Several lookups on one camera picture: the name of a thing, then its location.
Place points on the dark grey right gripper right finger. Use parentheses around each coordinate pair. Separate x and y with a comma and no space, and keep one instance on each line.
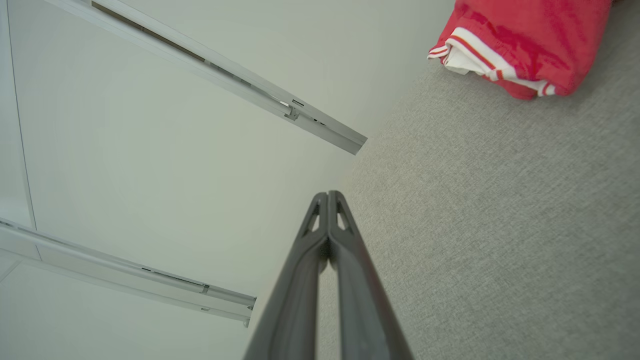
(365,310)

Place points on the red Bulls 23 jersey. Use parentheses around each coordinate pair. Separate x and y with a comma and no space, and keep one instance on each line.
(530,35)

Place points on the grey partition frame post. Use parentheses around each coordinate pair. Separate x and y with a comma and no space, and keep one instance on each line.
(320,127)
(150,285)

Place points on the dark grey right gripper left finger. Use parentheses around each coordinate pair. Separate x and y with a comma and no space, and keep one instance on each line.
(295,300)

